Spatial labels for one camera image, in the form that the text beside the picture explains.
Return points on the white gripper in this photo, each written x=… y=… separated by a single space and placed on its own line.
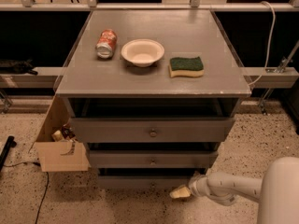
x=197 y=186

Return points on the grey bottom drawer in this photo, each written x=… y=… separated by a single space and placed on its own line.
x=142 y=182

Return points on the grey drawer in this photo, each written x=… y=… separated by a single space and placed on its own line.
x=142 y=182
x=152 y=159
x=129 y=130

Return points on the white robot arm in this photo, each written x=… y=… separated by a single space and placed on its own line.
x=277 y=193

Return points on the grey top drawer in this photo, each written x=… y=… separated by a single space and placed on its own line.
x=129 y=130

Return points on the grey middle drawer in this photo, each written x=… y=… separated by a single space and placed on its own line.
x=152 y=159

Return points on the grey drawer cabinet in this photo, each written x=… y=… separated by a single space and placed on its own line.
x=116 y=89

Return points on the green yellow sponge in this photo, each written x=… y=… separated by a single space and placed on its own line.
x=186 y=67

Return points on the snack packets in box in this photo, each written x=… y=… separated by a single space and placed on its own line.
x=64 y=133

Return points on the cardboard box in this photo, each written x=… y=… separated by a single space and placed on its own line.
x=55 y=153

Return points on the white paper bowl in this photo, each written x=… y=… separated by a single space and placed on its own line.
x=142 y=52

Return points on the orange soda can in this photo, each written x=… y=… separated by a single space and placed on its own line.
x=106 y=44

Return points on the black bar on floor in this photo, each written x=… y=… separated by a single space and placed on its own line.
x=10 y=143

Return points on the metal frame rail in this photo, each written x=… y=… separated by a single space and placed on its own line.
x=45 y=78

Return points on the black object on rail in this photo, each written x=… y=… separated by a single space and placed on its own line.
x=8 y=66

